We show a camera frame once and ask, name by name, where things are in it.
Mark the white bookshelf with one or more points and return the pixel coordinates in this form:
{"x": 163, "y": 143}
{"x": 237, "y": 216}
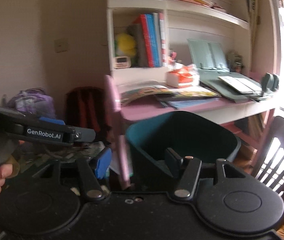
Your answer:
{"x": 194, "y": 12}

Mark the purple grey backpack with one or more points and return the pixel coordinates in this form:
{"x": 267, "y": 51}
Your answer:
{"x": 32, "y": 102}

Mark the open white booklet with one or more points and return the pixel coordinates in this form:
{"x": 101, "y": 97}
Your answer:
{"x": 239, "y": 83}

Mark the row of upright books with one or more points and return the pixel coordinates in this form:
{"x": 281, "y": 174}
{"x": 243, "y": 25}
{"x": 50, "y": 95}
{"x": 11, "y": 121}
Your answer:
{"x": 149, "y": 42}

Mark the grey green desk gadget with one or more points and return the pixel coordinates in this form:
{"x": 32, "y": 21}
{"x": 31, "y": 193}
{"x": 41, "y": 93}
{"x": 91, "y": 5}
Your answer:
{"x": 270, "y": 82}

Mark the grey green folder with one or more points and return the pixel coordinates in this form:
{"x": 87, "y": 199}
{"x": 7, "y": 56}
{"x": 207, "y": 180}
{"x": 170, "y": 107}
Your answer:
{"x": 214, "y": 87}

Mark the grey wrapper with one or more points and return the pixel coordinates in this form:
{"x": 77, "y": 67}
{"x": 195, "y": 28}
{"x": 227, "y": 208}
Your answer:
{"x": 92, "y": 148}

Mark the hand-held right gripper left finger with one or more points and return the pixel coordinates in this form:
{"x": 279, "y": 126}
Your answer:
{"x": 103, "y": 163}

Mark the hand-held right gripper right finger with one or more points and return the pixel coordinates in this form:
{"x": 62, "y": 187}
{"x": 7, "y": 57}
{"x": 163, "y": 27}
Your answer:
{"x": 174, "y": 162}

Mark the pink desk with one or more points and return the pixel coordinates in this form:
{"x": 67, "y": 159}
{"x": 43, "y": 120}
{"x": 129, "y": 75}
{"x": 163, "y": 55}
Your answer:
{"x": 142, "y": 110}

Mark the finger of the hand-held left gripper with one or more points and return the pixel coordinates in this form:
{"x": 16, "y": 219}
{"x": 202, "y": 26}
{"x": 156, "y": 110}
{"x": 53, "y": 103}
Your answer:
{"x": 52, "y": 121}
{"x": 85, "y": 133}

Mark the dark wooden chair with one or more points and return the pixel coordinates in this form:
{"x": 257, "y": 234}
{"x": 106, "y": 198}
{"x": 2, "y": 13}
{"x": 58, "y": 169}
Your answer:
{"x": 281, "y": 155}

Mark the dark green deer-print bin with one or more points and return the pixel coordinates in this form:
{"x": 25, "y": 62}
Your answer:
{"x": 181, "y": 130}

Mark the small white timer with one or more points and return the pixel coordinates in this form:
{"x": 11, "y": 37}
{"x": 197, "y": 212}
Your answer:
{"x": 122, "y": 62}

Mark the yellow plush toy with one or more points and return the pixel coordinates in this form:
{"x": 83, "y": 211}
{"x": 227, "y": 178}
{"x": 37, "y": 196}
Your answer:
{"x": 125, "y": 43}

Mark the spread colourful magazines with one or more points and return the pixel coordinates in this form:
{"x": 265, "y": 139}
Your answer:
{"x": 157, "y": 93}

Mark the pale green book stand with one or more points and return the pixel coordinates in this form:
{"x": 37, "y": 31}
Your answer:
{"x": 206, "y": 52}

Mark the red black backpack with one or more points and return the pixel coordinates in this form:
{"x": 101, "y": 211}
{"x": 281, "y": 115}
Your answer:
{"x": 87, "y": 110}

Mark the orange white tissue pack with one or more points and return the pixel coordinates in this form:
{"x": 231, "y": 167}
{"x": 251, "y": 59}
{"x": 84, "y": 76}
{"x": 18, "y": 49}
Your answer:
{"x": 181, "y": 77}

